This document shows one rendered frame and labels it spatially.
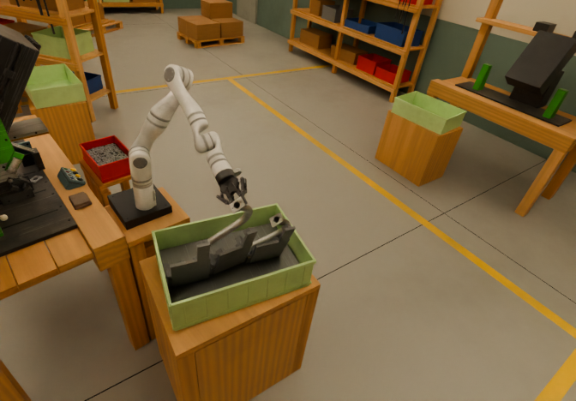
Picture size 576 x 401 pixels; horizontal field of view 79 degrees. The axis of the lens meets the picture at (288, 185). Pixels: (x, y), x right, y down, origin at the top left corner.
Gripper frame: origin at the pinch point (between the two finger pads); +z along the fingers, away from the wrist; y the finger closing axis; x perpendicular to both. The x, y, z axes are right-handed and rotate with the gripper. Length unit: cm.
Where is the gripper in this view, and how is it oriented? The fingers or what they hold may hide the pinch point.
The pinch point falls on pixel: (239, 204)
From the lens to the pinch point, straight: 130.0
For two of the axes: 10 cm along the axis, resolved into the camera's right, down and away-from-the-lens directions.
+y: 7.9, -5.7, -2.0
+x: 3.8, 2.1, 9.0
